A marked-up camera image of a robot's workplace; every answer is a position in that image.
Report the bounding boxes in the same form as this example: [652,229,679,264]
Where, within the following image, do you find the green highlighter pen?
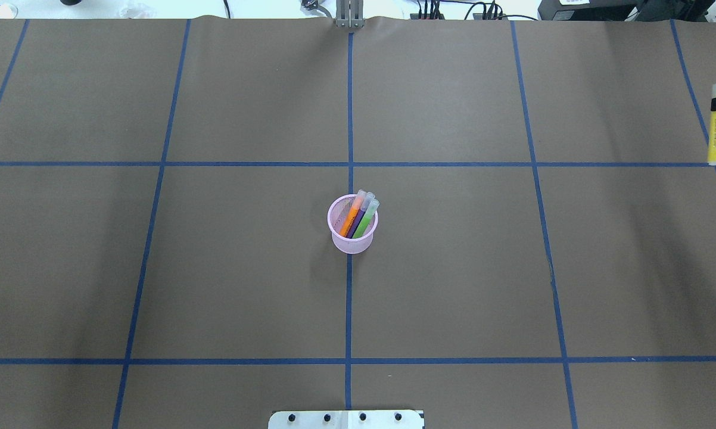
[352,199,380,239]

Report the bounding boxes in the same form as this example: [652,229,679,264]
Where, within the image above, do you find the purple highlighter pen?
[350,192,375,236]

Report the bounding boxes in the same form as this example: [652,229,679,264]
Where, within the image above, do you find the orange highlighter pen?
[340,189,366,238]

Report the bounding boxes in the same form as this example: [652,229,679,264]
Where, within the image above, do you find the pink mesh pen holder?
[327,194,379,254]

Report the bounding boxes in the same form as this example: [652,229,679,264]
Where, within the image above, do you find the aluminium frame post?
[334,0,365,29]

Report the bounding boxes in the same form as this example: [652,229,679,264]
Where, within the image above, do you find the white camera stand pillar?
[267,409,426,428]

